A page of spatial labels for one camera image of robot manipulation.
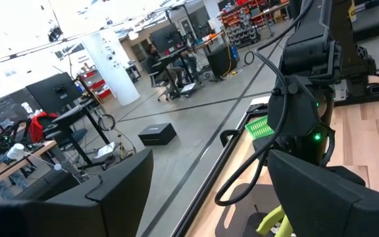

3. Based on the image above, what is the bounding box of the shelf with red bins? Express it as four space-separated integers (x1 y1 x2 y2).
220 0 291 47

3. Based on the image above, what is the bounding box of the small white cylinder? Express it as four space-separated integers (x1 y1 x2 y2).
6 142 26 161

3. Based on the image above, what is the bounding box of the black desk monitor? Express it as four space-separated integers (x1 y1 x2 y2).
149 22 184 54

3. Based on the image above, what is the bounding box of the red bag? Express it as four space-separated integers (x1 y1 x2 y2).
28 111 59 144

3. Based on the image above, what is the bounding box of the black computer tower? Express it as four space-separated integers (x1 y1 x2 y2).
206 43 240 79

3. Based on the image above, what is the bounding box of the white building pillar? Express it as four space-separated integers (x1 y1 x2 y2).
80 28 141 107

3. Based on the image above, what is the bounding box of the black box on floor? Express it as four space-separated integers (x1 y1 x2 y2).
137 122 178 147

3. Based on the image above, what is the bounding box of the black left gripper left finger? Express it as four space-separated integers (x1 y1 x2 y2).
0 148 155 237

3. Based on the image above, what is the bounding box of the wooden desk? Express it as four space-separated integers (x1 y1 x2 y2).
0 139 58 196

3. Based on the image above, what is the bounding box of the seated person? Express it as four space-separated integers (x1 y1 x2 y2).
144 43 197 92

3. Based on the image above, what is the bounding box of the black monitor on stand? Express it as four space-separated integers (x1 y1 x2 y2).
25 72 84 115

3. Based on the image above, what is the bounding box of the pale green block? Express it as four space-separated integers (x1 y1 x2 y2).
255 205 295 237

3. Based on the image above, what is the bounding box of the black ceiling spotlight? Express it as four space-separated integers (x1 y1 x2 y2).
47 25 64 43

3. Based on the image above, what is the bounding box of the dark office chair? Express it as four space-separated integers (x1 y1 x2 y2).
43 127 89 151

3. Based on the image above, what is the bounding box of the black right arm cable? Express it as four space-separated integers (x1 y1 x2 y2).
214 0 315 207

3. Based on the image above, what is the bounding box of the green plastic mesh basket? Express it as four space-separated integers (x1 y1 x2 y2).
244 115 276 140

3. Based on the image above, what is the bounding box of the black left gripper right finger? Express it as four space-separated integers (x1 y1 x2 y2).
267 149 379 237

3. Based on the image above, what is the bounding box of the dark grey plastic bin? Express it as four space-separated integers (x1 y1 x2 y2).
214 182 284 237

